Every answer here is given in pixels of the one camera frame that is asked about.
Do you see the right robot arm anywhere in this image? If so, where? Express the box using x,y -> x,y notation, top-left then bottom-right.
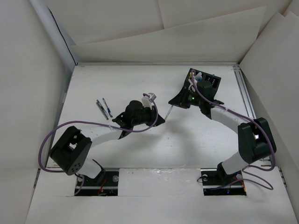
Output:
168,81 -> 277,184

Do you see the black patterned pen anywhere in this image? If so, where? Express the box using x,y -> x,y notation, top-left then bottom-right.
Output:
96,100 -> 109,120

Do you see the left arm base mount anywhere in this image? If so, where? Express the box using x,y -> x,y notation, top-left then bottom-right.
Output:
74,159 -> 120,196

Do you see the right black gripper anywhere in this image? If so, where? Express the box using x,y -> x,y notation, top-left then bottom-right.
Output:
168,86 -> 203,109

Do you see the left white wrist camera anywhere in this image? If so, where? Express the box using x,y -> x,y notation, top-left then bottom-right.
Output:
142,93 -> 156,108

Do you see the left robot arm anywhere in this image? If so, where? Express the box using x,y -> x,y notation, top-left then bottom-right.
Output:
50,100 -> 165,185

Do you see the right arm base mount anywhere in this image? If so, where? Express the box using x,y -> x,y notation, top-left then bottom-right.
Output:
197,168 -> 247,196

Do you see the black two-compartment organizer box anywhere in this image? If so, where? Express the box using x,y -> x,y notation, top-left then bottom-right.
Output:
186,68 -> 221,99

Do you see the blue cap gel pen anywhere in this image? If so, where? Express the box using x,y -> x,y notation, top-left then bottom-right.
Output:
102,98 -> 113,118

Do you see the green refill clear pen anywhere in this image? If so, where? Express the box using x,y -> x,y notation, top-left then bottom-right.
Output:
164,105 -> 173,121

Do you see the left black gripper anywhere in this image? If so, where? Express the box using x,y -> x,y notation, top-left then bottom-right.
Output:
132,105 -> 164,127

